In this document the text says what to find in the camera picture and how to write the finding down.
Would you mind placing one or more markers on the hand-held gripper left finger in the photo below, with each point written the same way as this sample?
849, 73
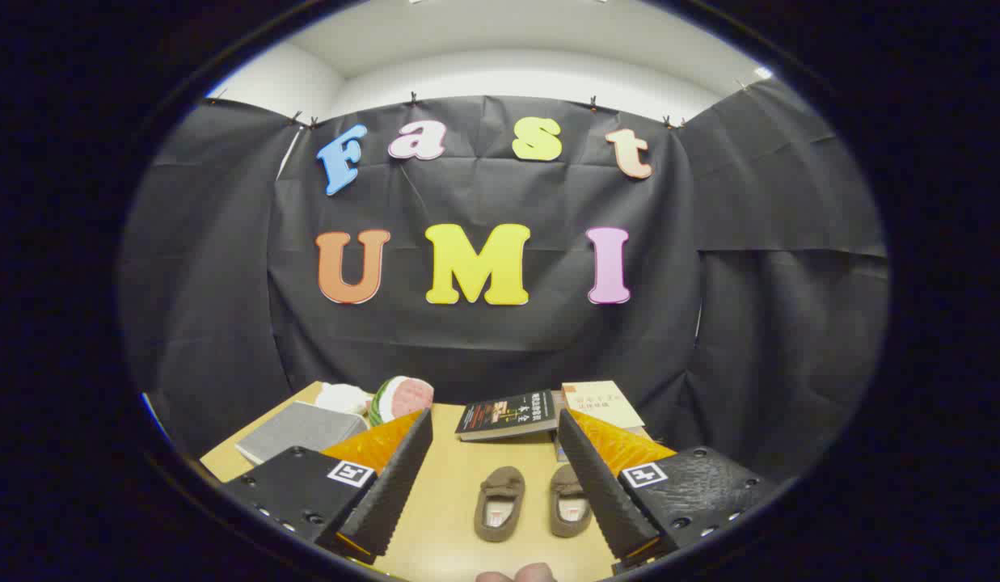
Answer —
394, 493

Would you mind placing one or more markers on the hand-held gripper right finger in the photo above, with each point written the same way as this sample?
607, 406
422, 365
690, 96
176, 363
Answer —
601, 493

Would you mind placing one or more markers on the brown fuzzy shoe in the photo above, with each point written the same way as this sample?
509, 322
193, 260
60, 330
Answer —
564, 485
500, 485

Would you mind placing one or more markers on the grey cream-lined fabric storage box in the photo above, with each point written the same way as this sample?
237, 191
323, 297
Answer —
301, 428

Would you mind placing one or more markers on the beige cover book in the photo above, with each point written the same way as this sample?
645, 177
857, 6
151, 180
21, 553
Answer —
601, 402

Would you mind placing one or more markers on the watermelon slice plush toy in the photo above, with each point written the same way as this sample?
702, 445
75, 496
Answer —
402, 398

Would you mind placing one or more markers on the white plush toy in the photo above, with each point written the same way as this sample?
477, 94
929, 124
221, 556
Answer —
342, 398

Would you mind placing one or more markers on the black cover book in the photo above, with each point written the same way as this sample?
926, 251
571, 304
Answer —
508, 414

